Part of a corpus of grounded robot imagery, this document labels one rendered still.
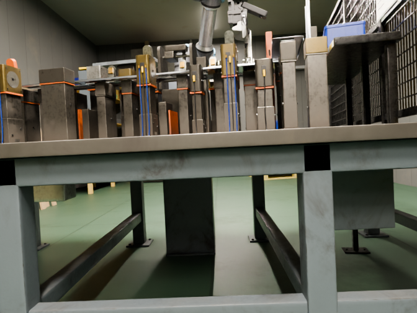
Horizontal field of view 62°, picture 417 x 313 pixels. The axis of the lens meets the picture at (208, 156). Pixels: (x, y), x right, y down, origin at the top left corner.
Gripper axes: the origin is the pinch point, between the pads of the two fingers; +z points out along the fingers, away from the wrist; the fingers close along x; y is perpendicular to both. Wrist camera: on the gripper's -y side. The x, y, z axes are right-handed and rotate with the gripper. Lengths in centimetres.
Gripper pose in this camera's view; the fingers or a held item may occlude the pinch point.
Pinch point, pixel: (246, 43)
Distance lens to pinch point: 160.8
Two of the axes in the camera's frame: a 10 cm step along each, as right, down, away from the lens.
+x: -1.7, 0.4, -9.8
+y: -9.8, 0.4, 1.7
